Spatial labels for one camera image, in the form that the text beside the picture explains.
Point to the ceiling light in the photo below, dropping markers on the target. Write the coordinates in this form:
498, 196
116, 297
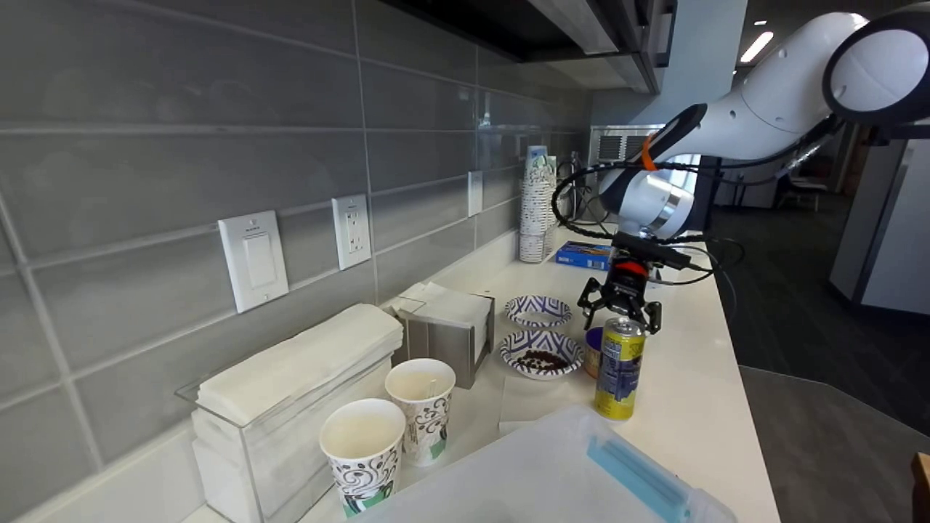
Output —
758, 47

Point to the blue patterned bowl with beans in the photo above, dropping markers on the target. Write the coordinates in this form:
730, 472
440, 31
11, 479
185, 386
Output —
543, 344

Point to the coffee beans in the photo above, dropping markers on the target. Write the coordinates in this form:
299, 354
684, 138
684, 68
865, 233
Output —
543, 361

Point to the metal napkin dispenser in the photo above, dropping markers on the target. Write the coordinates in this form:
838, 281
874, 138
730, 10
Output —
445, 337

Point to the patterned paper cup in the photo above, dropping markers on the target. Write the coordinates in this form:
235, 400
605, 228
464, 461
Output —
422, 409
365, 454

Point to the empty blue patterned paper bowl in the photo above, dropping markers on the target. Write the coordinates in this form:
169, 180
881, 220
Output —
537, 310

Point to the brown wooden furniture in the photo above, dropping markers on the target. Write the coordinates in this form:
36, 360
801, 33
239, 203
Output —
923, 489

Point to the blue cardboard box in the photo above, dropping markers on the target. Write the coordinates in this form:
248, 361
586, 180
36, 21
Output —
581, 257

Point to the clear acrylic napkin holder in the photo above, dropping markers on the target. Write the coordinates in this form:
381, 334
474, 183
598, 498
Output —
256, 467

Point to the white outlet plate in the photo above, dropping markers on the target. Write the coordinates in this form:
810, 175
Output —
352, 232
474, 194

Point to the white napkin stack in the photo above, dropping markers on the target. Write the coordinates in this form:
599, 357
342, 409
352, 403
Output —
300, 366

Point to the upper wall cabinet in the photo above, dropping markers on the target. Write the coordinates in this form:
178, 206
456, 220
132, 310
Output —
543, 26

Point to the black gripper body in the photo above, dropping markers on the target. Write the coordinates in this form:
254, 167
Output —
628, 287

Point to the yellow and blue can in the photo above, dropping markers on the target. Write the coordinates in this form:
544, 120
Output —
621, 373

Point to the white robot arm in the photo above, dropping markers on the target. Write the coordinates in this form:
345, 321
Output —
774, 107

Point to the white light switch plate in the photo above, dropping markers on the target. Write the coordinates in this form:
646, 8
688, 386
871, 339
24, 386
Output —
254, 261

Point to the clear plastic storage container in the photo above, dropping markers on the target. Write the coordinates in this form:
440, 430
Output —
524, 476

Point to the white office partition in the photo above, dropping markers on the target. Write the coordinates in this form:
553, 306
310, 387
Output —
887, 233

